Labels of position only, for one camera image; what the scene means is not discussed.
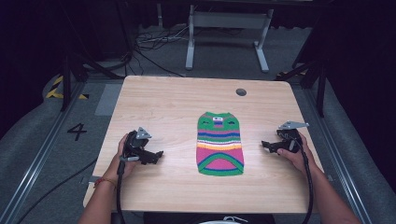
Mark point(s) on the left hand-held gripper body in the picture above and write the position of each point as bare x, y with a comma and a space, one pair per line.
136, 143

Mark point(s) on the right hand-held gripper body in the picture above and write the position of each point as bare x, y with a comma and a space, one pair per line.
289, 140

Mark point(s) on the person's right hand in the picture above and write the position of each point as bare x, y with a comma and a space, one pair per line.
295, 158

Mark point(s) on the person's left hand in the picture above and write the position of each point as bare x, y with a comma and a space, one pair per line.
124, 165

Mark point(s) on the striped knitted pet sweater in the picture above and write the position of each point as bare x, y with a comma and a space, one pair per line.
219, 146

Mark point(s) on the grey round table grommet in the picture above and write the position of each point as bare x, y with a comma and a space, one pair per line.
241, 92

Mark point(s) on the black metal stand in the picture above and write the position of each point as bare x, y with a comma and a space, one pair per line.
320, 87
67, 84

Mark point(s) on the person's dark clothing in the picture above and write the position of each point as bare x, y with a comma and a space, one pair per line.
174, 218

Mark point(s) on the metal floor rail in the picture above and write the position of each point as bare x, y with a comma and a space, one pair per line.
336, 155
34, 161

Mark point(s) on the grey metal table frame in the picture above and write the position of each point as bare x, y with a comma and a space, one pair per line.
229, 21

